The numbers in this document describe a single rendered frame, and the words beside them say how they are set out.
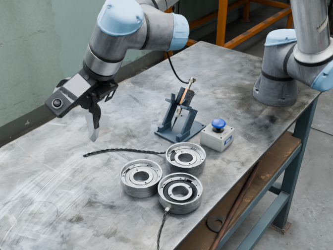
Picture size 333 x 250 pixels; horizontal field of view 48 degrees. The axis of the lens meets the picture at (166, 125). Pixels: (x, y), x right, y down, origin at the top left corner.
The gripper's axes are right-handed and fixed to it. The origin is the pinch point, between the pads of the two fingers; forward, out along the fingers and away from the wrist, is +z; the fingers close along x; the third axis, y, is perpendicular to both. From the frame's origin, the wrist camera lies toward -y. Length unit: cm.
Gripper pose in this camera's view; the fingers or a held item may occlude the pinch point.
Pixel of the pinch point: (70, 121)
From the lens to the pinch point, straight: 94.6
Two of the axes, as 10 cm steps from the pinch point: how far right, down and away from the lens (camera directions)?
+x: -6.9, -7.1, 1.4
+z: -4.2, 5.5, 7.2
